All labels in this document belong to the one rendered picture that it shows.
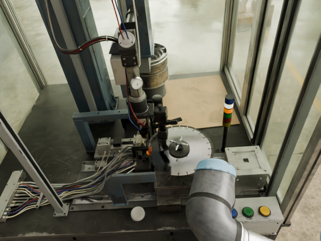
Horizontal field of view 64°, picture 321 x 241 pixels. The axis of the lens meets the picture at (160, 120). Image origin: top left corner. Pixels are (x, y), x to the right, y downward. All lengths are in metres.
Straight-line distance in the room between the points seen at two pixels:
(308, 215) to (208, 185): 1.75
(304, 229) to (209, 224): 1.70
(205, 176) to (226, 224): 0.13
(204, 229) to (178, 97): 1.44
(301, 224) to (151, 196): 1.30
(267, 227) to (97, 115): 1.01
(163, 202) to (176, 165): 0.19
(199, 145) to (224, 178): 0.66
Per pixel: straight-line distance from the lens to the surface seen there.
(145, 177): 1.23
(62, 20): 1.52
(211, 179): 0.71
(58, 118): 2.08
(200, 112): 1.85
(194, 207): 0.68
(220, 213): 0.68
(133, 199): 1.43
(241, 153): 1.42
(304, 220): 2.36
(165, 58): 1.81
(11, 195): 1.68
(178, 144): 1.30
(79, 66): 1.63
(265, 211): 1.25
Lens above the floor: 1.97
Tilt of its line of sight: 43 degrees down
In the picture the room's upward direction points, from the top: 7 degrees counter-clockwise
